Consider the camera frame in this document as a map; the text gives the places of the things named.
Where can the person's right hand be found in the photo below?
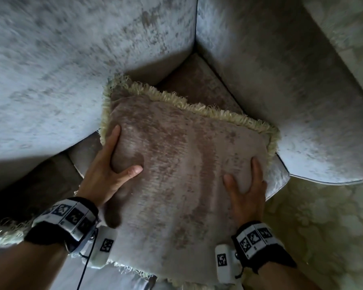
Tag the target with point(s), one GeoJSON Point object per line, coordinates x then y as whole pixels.
{"type": "Point", "coordinates": [248, 202]}

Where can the person's left hand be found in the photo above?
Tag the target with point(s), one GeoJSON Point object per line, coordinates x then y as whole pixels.
{"type": "Point", "coordinates": [101, 181]}

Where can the person's right thumb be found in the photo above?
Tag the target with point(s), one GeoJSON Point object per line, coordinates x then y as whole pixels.
{"type": "Point", "coordinates": [233, 187]}

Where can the person's left thumb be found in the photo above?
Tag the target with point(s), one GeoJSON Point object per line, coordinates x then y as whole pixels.
{"type": "Point", "coordinates": [127, 174]}

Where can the beige fringed throw cushion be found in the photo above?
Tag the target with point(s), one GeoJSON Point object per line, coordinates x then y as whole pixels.
{"type": "Point", "coordinates": [175, 178]}

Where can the person's right forearm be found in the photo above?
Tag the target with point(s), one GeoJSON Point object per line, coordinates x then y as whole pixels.
{"type": "Point", "coordinates": [286, 279]}

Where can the person's left forearm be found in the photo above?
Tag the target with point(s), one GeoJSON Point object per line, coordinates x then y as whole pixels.
{"type": "Point", "coordinates": [24, 268]}

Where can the black marker wrist band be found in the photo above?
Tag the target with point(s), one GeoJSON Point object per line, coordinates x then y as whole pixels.
{"type": "Point", "coordinates": [65, 221]}
{"type": "Point", "coordinates": [257, 243]}

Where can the dark brown fringed cushion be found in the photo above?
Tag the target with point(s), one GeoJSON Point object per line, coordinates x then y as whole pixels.
{"type": "Point", "coordinates": [45, 184]}

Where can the grey velvet sofa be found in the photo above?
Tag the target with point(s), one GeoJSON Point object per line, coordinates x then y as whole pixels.
{"type": "Point", "coordinates": [290, 102]}

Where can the pale floral patterned rug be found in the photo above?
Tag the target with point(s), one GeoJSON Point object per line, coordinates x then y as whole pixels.
{"type": "Point", "coordinates": [326, 232]}

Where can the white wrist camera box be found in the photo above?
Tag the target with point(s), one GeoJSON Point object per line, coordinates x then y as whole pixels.
{"type": "Point", "coordinates": [102, 247]}
{"type": "Point", "coordinates": [225, 264]}

